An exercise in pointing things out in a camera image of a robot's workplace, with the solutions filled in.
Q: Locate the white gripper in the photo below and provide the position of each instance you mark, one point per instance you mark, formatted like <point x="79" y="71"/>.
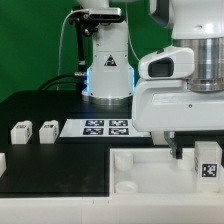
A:
<point x="167" y="105"/>

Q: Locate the white left obstacle block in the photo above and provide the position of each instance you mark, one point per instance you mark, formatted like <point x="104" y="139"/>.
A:
<point x="2" y="164"/>

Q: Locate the white square tabletop part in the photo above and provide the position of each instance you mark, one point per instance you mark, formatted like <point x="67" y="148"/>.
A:
<point x="153" y="171"/>

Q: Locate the white sheet with markers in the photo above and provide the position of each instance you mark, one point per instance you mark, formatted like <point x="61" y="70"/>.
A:
<point x="100" y="128"/>

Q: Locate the white front fence wall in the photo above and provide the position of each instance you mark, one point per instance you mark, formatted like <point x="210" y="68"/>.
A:
<point x="72" y="211"/>

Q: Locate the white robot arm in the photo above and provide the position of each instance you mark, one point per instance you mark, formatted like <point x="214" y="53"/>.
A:
<point x="195" y="24"/>

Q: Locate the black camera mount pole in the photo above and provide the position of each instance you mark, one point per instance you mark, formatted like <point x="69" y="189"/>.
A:
<point x="84" y="28"/>

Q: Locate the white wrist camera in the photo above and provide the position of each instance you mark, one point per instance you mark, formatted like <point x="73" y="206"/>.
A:
<point x="168" y="63"/>

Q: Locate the grey camera on mount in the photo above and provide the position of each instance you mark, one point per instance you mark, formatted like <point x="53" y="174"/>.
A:
<point x="105" y="14"/>

